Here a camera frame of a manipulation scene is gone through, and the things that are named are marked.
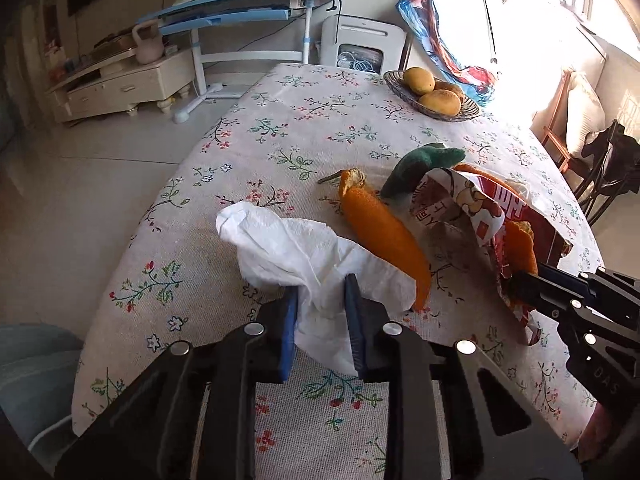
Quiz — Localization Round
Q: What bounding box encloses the large white tissue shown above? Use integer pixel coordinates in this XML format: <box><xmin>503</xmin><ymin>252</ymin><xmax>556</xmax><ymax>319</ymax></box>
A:
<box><xmin>216</xmin><ymin>202</ymin><xmax>416</xmax><ymax>376</ymax></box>

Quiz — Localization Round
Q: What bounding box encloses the yellow mango back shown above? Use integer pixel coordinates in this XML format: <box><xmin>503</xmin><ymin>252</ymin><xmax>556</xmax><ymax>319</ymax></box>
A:
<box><xmin>402</xmin><ymin>67</ymin><xmax>435</xmax><ymax>96</ymax></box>

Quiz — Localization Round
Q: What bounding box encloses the red snack bag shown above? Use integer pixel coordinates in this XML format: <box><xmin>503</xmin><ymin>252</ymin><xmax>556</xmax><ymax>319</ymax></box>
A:
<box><xmin>410</xmin><ymin>164</ymin><xmax>573</xmax><ymax>344</ymax></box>

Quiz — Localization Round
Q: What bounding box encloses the white cushion on chair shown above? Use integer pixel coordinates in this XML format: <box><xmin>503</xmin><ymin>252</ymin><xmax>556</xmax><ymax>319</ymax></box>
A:
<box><xmin>565</xmin><ymin>72</ymin><xmax>606</xmax><ymax>158</ymax></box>

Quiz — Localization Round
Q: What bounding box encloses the orange peel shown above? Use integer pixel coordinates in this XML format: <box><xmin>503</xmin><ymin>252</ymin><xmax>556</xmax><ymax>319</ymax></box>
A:
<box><xmin>338</xmin><ymin>168</ymin><xmax>432</xmax><ymax>312</ymax></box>

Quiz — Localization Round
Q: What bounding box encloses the floral grey tablecloth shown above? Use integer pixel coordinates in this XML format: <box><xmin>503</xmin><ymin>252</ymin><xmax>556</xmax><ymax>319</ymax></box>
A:
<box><xmin>70</xmin><ymin>62</ymin><xmax>606</xmax><ymax>480</ymax></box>

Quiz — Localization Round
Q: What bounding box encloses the brown mango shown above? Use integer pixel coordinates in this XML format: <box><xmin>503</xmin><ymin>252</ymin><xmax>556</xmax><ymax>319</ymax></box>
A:
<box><xmin>435</xmin><ymin>79</ymin><xmax>465</xmax><ymax>102</ymax></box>

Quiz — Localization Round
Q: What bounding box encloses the wooden chair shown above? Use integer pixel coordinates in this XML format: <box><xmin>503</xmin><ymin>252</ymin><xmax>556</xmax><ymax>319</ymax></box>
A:
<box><xmin>532</xmin><ymin>70</ymin><xmax>588</xmax><ymax>177</ymax></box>

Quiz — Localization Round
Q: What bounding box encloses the yellow mango front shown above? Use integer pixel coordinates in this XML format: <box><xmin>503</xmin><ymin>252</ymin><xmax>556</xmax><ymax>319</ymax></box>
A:
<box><xmin>419</xmin><ymin>90</ymin><xmax>461</xmax><ymax>116</ymax></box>

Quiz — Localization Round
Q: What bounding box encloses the woven fruit basket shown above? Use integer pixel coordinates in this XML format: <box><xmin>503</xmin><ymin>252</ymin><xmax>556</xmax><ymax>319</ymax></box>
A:
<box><xmin>383</xmin><ymin>70</ymin><xmax>480</xmax><ymax>122</ymax></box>

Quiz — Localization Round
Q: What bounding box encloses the blue study desk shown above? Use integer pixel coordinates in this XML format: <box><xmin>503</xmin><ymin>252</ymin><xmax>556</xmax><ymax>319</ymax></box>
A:
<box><xmin>133</xmin><ymin>0</ymin><xmax>337</xmax><ymax>124</ymax></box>

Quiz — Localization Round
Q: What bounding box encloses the black folding chair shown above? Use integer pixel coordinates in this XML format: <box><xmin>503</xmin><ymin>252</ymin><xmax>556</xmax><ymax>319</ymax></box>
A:
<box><xmin>574</xmin><ymin>119</ymin><xmax>639</xmax><ymax>226</ymax></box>

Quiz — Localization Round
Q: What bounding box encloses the yellow mango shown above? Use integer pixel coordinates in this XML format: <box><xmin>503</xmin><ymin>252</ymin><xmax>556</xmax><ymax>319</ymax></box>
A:
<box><xmin>419</xmin><ymin>90</ymin><xmax>461</xmax><ymax>116</ymax></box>
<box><xmin>402</xmin><ymin>67</ymin><xmax>435</xmax><ymax>96</ymax></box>

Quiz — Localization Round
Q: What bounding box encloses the pink kettlebell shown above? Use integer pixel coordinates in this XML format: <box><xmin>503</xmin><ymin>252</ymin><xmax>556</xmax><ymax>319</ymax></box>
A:
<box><xmin>131</xmin><ymin>20</ymin><xmax>164</xmax><ymax>65</ymax></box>

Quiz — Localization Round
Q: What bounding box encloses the colourful blue red towel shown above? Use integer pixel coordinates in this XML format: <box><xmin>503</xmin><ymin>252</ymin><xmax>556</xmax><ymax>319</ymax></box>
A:
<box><xmin>396</xmin><ymin>0</ymin><xmax>496</xmax><ymax>106</ymax></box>

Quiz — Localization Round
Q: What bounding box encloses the white tv cabinet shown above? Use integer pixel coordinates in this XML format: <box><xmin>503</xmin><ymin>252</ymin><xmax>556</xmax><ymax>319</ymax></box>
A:
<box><xmin>47</xmin><ymin>50</ymin><xmax>195</xmax><ymax>124</ymax></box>

